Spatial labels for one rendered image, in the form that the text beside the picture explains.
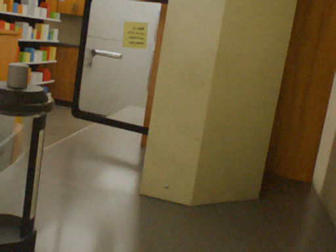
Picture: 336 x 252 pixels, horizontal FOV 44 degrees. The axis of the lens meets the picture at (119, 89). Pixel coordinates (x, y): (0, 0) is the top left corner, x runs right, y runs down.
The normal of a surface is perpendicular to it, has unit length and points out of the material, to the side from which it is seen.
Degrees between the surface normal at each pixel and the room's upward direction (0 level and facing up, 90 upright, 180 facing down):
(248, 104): 90
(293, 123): 90
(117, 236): 0
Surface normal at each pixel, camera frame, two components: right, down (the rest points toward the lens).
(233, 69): 0.47, 0.18
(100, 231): 0.14, -0.98
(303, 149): -0.29, 0.10
